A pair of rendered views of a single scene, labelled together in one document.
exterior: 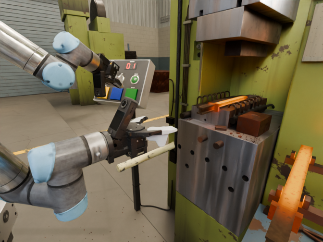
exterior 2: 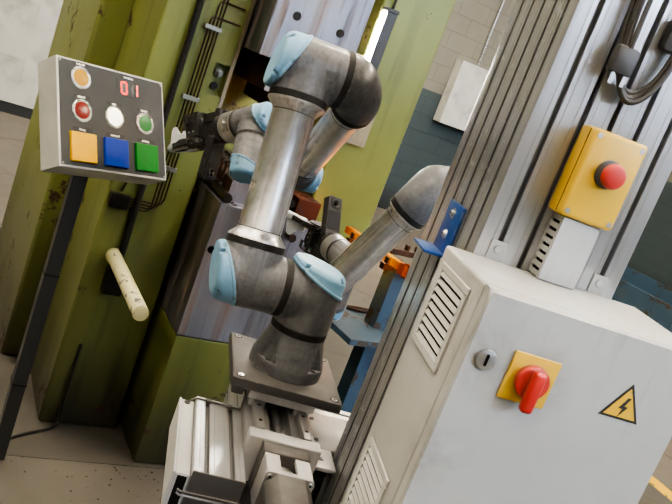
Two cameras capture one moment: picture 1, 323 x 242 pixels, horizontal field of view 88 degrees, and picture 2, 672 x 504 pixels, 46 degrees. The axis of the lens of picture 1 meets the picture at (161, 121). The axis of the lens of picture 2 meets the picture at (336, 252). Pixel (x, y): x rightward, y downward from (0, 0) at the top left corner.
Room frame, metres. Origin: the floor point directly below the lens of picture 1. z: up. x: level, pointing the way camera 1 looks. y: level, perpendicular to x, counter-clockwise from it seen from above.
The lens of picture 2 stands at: (0.01, 2.14, 1.42)
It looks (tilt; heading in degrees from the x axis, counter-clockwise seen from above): 13 degrees down; 281
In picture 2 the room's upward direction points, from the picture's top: 21 degrees clockwise
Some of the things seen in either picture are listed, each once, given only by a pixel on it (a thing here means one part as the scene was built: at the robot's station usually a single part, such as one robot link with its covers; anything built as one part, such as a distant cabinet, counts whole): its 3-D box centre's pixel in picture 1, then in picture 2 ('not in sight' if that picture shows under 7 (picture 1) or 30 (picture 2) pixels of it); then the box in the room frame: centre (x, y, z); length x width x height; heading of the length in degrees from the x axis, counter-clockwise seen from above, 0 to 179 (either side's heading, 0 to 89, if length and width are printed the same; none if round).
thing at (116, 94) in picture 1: (117, 93); (115, 153); (1.00, 0.26, 1.01); 0.07 x 0.05 x 0.07; 66
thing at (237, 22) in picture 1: (241, 31); (274, 73); (0.88, -0.38, 1.32); 0.42 x 0.20 x 0.10; 131
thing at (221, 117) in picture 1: (231, 106); (239, 176); (0.88, -0.38, 0.96); 0.42 x 0.20 x 0.09; 131
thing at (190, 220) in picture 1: (225, 214); (188, 366); (0.85, -0.42, 0.23); 0.56 x 0.38 x 0.47; 131
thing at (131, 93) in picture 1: (130, 95); (145, 158); (0.96, 0.17, 1.01); 0.07 x 0.05 x 0.07; 66
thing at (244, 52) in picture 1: (247, 50); (269, 96); (0.89, -0.42, 1.24); 0.30 x 0.07 x 0.06; 131
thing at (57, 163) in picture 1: (61, 159); (347, 261); (0.33, 0.23, 0.97); 0.11 x 0.08 x 0.09; 131
